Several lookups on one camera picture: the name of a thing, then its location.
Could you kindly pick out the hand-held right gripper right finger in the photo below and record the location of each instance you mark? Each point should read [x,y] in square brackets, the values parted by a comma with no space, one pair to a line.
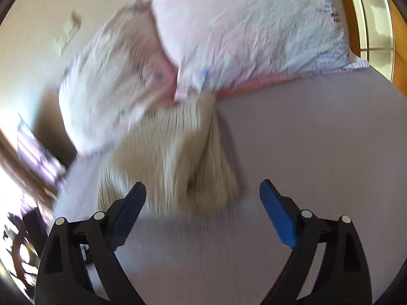
[279,216]

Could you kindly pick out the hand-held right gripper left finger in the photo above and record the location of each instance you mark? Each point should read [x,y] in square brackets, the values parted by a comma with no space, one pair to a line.
[128,211]

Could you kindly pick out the grey bed sheet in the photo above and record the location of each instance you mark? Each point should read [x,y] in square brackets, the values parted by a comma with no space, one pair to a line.
[254,197]

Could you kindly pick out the pink blanket edge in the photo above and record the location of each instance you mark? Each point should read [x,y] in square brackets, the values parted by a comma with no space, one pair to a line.
[254,85]

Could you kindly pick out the white wall switch plate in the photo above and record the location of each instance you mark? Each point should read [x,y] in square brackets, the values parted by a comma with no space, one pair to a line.
[68,31]

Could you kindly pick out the wooden headboard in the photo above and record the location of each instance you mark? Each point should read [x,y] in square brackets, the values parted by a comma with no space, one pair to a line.
[346,9]

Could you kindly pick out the cream knitted garment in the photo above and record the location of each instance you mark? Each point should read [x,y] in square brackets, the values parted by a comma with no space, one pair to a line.
[178,152]

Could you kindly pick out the dark wooden furniture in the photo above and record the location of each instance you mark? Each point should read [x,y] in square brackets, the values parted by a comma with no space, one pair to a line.
[30,228]

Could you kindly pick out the floral white pillow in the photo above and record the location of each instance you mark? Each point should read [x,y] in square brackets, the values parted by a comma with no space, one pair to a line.
[248,28]
[117,85]

